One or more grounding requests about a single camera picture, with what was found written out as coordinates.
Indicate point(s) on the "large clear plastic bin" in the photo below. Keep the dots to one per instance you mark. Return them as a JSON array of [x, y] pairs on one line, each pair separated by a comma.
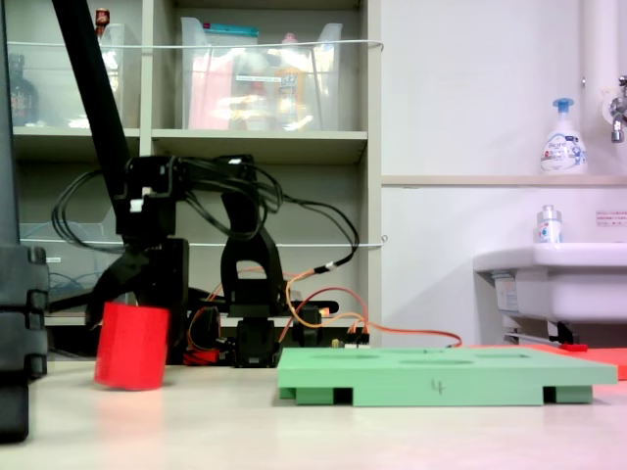
[[215, 98]]

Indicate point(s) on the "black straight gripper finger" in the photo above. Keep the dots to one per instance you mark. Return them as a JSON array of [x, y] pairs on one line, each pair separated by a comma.
[[178, 328]]

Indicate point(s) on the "red octagonal pillar block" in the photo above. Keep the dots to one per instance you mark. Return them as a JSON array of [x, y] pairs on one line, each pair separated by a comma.
[[131, 347]]

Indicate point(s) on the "white blue pump soap bottle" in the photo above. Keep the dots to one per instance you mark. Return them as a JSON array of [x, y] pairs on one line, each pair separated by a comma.
[[563, 147]]

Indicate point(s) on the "green shape-sorter board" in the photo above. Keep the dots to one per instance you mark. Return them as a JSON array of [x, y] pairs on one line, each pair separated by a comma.
[[441, 374]]

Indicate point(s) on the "beige shelf unit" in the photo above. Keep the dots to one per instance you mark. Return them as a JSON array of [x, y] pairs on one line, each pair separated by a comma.
[[259, 142]]

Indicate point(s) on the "red flat mat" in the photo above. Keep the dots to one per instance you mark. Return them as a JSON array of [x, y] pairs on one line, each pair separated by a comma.
[[607, 360]]

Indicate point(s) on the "red-print wall notice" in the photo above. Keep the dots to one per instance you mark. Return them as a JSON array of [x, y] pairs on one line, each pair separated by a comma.
[[611, 218]]

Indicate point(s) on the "white vertical pipe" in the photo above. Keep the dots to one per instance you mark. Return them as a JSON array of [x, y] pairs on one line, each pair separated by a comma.
[[600, 39]]

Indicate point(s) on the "teal-edged package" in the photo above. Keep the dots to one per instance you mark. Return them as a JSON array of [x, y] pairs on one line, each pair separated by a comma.
[[230, 33]]

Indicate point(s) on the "metal faucet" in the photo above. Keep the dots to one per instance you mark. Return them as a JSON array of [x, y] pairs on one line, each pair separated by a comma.
[[617, 115]]

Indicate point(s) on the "small clear sanitizer bottle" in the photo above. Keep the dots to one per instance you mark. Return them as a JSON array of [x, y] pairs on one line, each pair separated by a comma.
[[548, 227]]

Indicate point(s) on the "red-capped brown bottle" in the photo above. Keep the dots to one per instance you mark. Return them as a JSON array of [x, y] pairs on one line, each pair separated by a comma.
[[102, 19]]

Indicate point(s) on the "small circuit board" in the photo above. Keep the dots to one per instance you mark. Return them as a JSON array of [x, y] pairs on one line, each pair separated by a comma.
[[350, 343]]

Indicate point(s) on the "notched black stack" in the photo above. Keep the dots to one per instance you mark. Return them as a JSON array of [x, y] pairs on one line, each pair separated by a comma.
[[19, 313]]

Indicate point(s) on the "clear plastic storage box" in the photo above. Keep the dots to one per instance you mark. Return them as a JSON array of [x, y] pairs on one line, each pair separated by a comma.
[[54, 88]]

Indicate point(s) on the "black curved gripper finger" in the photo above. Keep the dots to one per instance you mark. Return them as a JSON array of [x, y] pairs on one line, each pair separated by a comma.
[[110, 286]]

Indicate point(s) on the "dark round bottle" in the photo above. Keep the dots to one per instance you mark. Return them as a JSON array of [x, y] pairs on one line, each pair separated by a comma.
[[22, 98]]

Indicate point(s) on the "small red block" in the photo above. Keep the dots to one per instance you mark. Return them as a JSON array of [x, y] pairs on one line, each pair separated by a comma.
[[574, 347]]

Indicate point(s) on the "white sink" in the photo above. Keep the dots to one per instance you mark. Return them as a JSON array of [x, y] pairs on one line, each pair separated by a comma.
[[563, 279]]

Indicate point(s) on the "clear file box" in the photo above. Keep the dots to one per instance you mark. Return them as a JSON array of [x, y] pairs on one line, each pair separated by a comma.
[[73, 264]]

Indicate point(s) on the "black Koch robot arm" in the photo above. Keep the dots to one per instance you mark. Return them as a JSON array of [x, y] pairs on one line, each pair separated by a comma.
[[250, 274]]

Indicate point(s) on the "dark grey upright post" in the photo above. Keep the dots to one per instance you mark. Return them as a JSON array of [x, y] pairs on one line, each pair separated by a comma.
[[7, 147]]

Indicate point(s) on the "pink-capped orange-label bottle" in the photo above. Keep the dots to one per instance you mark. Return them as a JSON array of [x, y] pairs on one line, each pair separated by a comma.
[[290, 83]]

